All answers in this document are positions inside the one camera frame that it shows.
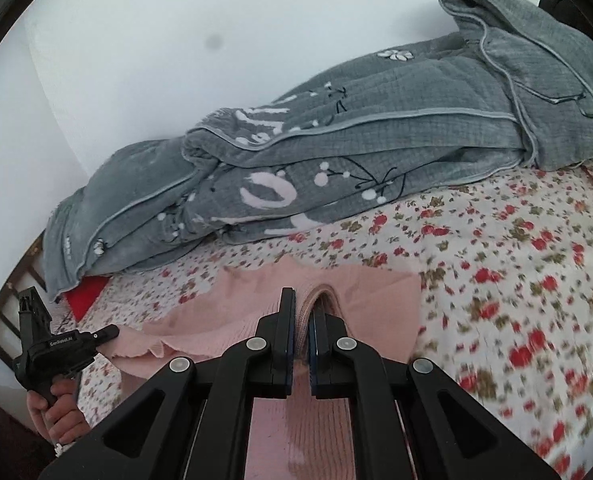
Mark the person's left hand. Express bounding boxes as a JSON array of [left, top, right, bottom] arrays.
[[26, 377, 90, 446]]

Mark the floral bedsheet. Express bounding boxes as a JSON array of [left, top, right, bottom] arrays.
[[61, 125, 593, 480]]

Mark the pink knit sweater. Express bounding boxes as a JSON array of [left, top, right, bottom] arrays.
[[104, 255, 422, 480]]

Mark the dark wooden headboard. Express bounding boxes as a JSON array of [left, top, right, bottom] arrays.
[[0, 230, 50, 356]]

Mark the grey flower print blanket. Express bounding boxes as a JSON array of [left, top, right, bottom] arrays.
[[44, 0, 593, 303]]

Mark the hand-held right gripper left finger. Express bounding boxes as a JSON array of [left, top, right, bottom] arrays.
[[39, 287, 297, 480]]

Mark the red cloth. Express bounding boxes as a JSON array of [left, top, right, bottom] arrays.
[[64, 277, 110, 322]]

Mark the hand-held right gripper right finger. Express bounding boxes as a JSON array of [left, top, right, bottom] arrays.
[[307, 305, 562, 480]]

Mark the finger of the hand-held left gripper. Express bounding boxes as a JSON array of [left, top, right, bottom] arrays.
[[92, 325, 120, 347]]

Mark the dark cloth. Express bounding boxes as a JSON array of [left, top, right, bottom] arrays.
[[537, 0, 593, 36]]

